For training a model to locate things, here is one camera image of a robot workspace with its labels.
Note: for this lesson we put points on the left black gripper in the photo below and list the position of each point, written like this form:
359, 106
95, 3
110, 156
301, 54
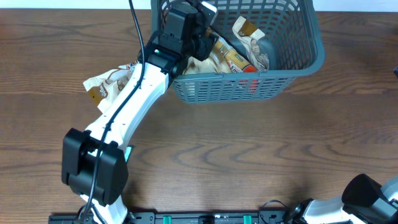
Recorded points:
204, 50

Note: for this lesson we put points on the grey plastic slotted basket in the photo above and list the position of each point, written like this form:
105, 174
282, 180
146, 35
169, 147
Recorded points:
292, 41

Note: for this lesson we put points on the cream snack pouch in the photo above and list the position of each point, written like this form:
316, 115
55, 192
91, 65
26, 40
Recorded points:
249, 35
205, 65
104, 89

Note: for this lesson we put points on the San Remo spaghetti packet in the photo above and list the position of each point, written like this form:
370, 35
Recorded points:
227, 58

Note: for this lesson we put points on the teal flushable wipes packet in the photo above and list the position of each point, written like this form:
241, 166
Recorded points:
128, 152

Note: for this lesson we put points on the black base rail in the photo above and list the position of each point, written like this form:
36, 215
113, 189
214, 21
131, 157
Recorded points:
205, 217

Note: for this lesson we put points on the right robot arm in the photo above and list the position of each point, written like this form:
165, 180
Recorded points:
363, 201

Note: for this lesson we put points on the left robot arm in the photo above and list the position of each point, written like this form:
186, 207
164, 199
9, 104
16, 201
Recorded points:
94, 161

